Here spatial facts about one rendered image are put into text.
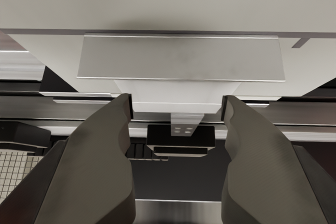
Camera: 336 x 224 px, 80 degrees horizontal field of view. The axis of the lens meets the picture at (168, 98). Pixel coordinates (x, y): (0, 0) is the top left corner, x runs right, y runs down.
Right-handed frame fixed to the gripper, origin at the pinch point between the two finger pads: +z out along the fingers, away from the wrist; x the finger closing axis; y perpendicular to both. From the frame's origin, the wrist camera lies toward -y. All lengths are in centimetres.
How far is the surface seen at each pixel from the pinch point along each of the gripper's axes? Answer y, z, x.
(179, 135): 17.3, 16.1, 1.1
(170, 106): 4.4, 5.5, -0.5
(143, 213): 9.0, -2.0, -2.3
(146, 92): 1.5, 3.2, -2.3
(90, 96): 2.7, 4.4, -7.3
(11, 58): 0.1, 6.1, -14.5
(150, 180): 48, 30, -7
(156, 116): 18.6, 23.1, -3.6
